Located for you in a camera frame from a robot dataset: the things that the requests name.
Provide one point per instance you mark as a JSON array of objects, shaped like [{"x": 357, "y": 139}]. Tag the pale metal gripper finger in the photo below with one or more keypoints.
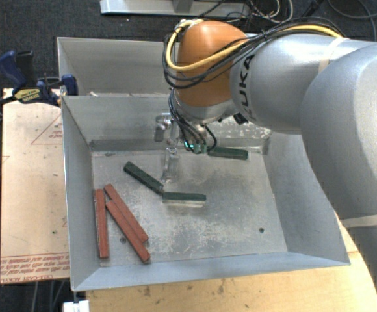
[
  {"x": 170, "y": 166},
  {"x": 160, "y": 132}
]

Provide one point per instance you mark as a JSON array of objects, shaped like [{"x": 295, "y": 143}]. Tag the dark green flat block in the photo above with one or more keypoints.
[
  {"x": 184, "y": 196},
  {"x": 229, "y": 153},
  {"x": 143, "y": 176}
]

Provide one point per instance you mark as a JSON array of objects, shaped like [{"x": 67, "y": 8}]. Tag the red-brown flat block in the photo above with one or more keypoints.
[
  {"x": 101, "y": 223},
  {"x": 128, "y": 232},
  {"x": 126, "y": 212}
]

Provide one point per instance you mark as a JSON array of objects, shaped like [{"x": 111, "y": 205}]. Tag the grey metal bin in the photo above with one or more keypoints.
[{"x": 227, "y": 206}]

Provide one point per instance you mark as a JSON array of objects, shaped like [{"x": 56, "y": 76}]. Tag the brown cardboard board, red print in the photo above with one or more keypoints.
[{"x": 32, "y": 190}]

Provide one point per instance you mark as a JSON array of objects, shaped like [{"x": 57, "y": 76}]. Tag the black cylinder on white bracket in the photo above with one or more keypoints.
[{"x": 240, "y": 118}]

